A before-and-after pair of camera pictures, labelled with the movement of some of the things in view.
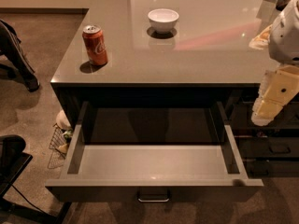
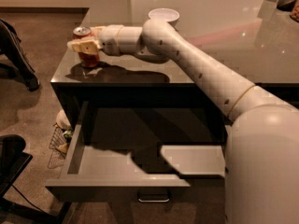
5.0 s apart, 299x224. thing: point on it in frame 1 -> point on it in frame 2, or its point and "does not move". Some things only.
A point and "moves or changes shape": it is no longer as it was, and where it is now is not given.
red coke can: x=94 y=39 moves or changes shape
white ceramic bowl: x=163 y=20 does not move
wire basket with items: x=59 y=146 does not move
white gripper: x=286 y=37 -> x=108 y=40
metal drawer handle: x=153 y=201 does not move
